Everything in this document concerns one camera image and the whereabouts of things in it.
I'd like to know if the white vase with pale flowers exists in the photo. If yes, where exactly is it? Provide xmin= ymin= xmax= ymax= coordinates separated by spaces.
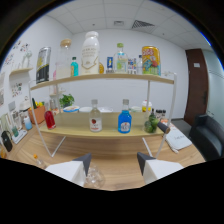
xmin=21 ymin=49 xmax=34 ymax=69

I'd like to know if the blue wall poster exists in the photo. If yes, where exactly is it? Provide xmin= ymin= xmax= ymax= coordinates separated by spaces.
xmin=106 ymin=56 xmax=114 ymax=69

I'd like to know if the white tray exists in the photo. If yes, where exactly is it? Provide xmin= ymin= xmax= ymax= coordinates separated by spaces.
xmin=11 ymin=128 xmax=28 ymax=145

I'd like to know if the ceiling air vent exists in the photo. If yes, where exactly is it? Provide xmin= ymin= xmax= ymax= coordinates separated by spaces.
xmin=131 ymin=19 xmax=155 ymax=29

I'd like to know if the blue liquid glass bottle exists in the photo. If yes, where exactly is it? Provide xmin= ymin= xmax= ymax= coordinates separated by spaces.
xmin=117 ymin=98 xmax=133 ymax=135

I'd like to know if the brown wooden door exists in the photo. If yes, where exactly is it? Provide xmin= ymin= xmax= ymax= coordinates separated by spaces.
xmin=183 ymin=48 xmax=209 ymax=126

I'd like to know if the black kettle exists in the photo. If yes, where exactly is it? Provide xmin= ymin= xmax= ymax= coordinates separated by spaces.
xmin=0 ymin=130 xmax=14 ymax=153

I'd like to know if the black and silver can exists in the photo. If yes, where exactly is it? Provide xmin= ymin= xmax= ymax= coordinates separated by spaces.
xmin=35 ymin=46 xmax=52 ymax=84

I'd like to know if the white countertop appliance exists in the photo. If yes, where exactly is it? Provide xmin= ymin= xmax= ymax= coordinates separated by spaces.
xmin=19 ymin=96 xmax=32 ymax=113

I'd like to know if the wooden wall shelf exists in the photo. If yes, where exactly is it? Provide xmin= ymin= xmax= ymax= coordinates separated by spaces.
xmin=9 ymin=67 xmax=34 ymax=76

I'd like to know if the green cup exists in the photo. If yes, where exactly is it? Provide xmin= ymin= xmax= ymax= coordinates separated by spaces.
xmin=11 ymin=125 xmax=20 ymax=138

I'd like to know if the red liquid glass bottle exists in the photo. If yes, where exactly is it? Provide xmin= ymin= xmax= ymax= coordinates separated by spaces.
xmin=44 ymin=99 xmax=57 ymax=131

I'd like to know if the glass jar with cork lid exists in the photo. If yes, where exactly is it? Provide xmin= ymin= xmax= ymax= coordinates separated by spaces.
xmin=55 ymin=38 xmax=73 ymax=80

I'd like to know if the clear bottle with red label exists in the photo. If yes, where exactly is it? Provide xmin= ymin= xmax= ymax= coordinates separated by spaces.
xmin=88 ymin=99 xmax=103 ymax=133

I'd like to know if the pale multicolour wall poster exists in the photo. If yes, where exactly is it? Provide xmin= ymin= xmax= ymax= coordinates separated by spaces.
xmin=128 ymin=58 xmax=138 ymax=70

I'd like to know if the white tub with yellow label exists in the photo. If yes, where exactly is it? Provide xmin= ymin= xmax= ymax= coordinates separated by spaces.
xmin=141 ymin=99 xmax=153 ymax=113

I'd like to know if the white notebook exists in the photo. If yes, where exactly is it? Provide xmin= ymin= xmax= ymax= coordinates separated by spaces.
xmin=163 ymin=123 xmax=193 ymax=153

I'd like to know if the two-tier wooden shelf rack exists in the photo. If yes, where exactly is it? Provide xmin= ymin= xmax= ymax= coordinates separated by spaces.
xmin=28 ymin=72 xmax=178 ymax=159

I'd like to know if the black cylindrical handle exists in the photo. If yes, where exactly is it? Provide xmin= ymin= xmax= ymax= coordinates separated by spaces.
xmin=157 ymin=121 xmax=171 ymax=135

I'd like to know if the clear bottle with green cap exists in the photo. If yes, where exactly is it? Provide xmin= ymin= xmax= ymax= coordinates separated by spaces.
xmin=114 ymin=42 xmax=129 ymax=74

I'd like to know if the small teal bottle green cap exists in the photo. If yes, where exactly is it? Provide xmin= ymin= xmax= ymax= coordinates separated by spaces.
xmin=70 ymin=56 xmax=80 ymax=77

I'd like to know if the yellow colourful drink can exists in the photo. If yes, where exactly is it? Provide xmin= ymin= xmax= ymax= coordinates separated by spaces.
xmin=141 ymin=45 xmax=162 ymax=77

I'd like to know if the colourful wall sticker sheet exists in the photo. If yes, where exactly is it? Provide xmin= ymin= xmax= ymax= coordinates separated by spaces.
xmin=11 ymin=82 xmax=24 ymax=98

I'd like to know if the white milk bottle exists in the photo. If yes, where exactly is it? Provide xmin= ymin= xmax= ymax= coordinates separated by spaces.
xmin=80 ymin=30 xmax=101 ymax=76

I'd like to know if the green potted plant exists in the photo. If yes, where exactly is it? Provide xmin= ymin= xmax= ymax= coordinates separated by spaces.
xmin=59 ymin=93 xmax=75 ymax=108

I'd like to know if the small clear bottle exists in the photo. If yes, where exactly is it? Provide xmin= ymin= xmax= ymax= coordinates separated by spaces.
xmin=137 ymin=54 xmax=144 ymax=75

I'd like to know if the clear bottle with orange cap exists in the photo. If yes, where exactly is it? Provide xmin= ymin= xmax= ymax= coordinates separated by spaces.
xmin=32 ymin=153 xmax=48 ymax=169

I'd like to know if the clear glass cup with ice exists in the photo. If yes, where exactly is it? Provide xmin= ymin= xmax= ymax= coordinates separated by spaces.
xmin=83 ymin=163 xmax=106 ymax=190

